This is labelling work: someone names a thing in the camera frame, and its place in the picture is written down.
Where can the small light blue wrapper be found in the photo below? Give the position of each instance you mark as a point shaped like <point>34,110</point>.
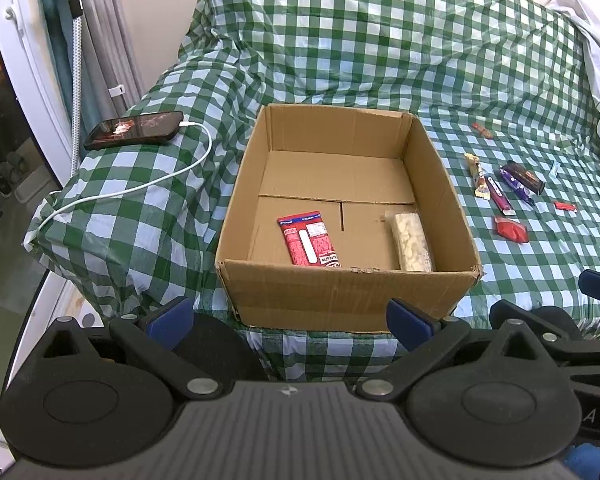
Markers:
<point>555,170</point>

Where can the crinkled red snack packet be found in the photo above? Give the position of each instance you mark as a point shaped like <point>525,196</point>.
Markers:
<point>511,230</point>

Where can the white panel with grey dots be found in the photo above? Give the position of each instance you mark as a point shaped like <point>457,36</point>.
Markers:
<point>77,310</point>

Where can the pink and silver snack bar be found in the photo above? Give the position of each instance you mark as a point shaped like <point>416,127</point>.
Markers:
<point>500,196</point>

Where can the dark brown chocolate bar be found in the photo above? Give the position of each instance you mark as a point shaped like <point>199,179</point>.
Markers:
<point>528,178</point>

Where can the white curtain clip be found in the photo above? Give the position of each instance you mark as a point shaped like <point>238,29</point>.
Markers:
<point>117,91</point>

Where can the white window frame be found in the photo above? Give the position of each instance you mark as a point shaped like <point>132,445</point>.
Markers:
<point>27,70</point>

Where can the teal curtain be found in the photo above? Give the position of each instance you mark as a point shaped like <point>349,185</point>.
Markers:
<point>55,45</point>

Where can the cardboard box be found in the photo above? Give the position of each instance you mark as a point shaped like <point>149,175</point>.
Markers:
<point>347,285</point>

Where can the blue cloth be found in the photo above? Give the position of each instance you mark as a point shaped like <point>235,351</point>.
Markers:
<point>585,465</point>

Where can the red white snack packet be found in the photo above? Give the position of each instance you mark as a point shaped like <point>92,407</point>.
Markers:
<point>309,239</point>

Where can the clear-wrapped white nougat bar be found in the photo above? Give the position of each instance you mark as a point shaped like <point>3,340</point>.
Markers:
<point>411,242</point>

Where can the small brown candy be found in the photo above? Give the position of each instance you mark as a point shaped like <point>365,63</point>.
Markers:
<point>482,130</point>

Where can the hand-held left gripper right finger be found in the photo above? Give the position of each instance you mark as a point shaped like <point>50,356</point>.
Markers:
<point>409,322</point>

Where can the green checked cloth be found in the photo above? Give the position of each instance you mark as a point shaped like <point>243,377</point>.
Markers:
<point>360,50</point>

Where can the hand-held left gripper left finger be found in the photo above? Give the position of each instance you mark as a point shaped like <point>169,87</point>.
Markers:
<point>172,321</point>

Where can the black smartphone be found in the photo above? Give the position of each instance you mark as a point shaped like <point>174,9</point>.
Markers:
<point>135,129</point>

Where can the small red white candy packet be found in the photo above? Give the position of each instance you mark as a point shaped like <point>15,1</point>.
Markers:
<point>565,206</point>

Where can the white crumpled cloth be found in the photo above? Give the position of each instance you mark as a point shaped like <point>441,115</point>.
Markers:
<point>587,25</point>

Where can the cream chocolate bar wrapper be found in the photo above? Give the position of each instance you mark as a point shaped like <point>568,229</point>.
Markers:
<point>476,175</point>

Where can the grey curtain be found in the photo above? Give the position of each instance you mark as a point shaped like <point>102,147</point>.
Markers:
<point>112,35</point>

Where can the purple chocolate bar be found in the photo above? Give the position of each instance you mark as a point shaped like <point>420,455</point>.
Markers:
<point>513,182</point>

